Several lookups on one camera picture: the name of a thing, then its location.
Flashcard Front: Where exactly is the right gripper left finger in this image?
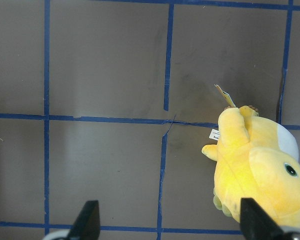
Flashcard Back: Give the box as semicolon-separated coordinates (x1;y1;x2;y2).
67;200;101;240

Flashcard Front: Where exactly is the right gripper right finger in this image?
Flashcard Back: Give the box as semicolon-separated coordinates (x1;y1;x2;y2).
239;198;287;240

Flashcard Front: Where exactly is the yellow plush dinosaur toy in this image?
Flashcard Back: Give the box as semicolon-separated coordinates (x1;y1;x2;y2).
201;91;300;228

